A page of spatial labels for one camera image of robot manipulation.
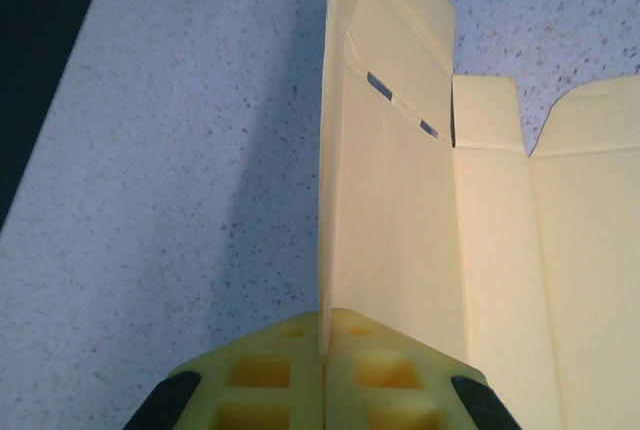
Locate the yellow paper box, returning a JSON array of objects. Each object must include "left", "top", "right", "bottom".
[{"left": 317, "top": 0, "right": 640, "bottom": 430}]

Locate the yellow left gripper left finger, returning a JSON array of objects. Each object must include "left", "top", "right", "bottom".
[{"left": 122, "top": 309, "right": 326, "bottom": 430}]

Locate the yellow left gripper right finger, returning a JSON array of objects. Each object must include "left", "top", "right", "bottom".
[{"left": 324, "top": 307, "right": 521, "bottom": 430}]

